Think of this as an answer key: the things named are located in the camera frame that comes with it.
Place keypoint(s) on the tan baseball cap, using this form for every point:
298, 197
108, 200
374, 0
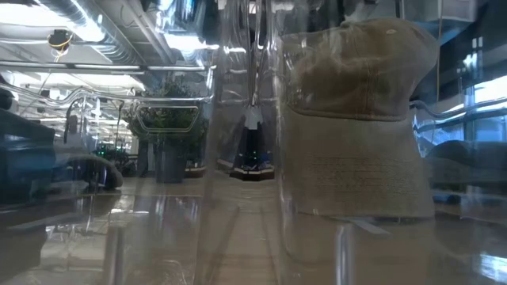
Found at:
356, 166

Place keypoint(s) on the distant wooden workstation table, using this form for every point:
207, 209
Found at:
253, 172

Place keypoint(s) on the artificial potted plant white flowers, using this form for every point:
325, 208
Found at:
170, 130

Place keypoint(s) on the black computer tower lit fans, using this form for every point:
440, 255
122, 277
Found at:
102, 152

